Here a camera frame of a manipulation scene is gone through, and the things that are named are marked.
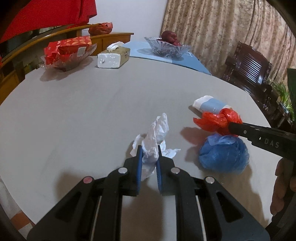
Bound red plastic bag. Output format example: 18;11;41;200
193;108;243;136

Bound white plastic bag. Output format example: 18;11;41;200
130;113;180;181

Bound person's right hand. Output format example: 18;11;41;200
270;158;295;216

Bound green potted plant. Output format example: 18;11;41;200
271;80;293;113

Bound blue plastic bag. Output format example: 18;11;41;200
198;133;249;173

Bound dark wooden chair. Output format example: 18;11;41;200
222;42;277;116

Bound patterned beige curtain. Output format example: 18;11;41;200
162;0;295;81

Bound glass snack dish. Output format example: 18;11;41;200
39;44;97;72

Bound glass fruit bowl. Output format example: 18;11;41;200
144;37;191;59

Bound red apples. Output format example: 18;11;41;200
158;31;182;46

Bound tissue box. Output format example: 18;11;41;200
97;42;130;69

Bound red snack package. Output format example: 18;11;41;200
44;36;92;64

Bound light blue table mat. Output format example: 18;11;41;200
123;41;211;75

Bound red pumpkin ornament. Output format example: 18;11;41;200
88;22;113;36

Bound red cloth cover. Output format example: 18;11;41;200
1;0;97;42

